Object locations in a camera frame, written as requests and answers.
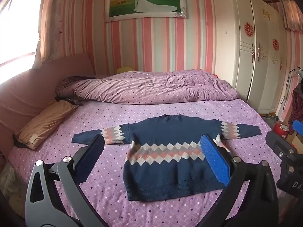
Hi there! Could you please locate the red canister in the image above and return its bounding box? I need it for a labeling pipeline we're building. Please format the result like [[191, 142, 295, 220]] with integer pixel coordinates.
[[272, 120, 290, 138]]

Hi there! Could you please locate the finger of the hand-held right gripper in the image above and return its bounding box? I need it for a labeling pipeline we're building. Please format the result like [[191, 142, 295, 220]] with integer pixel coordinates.
[[291, 120, 303, 136]]

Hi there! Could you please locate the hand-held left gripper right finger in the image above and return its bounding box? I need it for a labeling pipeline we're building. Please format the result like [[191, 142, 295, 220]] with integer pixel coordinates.
[[196, 134, 280, 227]]

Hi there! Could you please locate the tan pillow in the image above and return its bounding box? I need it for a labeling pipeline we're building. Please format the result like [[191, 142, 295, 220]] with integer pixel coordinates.
[[13, 99, 80, 151]]

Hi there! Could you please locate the navy diamond-pattern knit sweater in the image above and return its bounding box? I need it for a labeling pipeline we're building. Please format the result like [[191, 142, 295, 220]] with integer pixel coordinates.
[[72, 114, 261, 202]]

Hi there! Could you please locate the dark cloth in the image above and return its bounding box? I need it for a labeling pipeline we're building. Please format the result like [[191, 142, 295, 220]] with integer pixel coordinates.
[[55, 76, 95, 106]]

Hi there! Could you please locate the yellow cloth item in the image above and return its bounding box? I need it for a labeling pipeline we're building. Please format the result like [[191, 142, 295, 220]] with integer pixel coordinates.
[[117, 67, 137, 74]]

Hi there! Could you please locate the framed wedding photo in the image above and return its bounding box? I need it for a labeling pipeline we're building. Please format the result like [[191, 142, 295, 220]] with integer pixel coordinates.
[[104, 0, 188, 23]]

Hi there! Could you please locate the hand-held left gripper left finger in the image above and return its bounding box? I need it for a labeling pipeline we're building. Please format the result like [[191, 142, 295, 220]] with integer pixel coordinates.
[[25, 134, 109, 227]]

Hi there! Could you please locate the dark red hanging clothing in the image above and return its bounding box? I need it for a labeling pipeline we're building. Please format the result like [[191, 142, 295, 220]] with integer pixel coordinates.
[[287, 78, 303, 133]]

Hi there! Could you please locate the bed with purple dotted sheet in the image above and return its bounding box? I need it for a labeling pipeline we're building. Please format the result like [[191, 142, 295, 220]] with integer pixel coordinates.
[[7, 99, 284, 227]]

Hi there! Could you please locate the white wardrobe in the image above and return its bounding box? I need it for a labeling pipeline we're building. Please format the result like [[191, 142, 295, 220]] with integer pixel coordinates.
[[212, 0, 288, 121]]

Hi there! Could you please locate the pink patterned curtain with valance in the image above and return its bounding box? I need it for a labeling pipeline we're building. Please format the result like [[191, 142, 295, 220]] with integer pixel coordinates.
[[278, 0, 303, 34]]

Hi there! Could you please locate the purple dotted duvet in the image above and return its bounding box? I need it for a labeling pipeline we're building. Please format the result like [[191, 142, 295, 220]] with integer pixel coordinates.
[[55, 70, 239, 105]]

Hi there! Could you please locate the bright window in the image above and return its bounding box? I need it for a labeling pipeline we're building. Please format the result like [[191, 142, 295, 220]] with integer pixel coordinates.
[[0, 0, 45, 83]]

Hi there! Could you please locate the pink sheer curtain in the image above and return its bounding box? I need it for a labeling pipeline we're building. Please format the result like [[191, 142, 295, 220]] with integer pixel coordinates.
[[35, 0, 91, 69]]

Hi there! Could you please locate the pink padded headboard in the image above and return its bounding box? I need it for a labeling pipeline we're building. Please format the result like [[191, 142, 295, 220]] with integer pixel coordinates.
[[0, 52, 96, 158]]

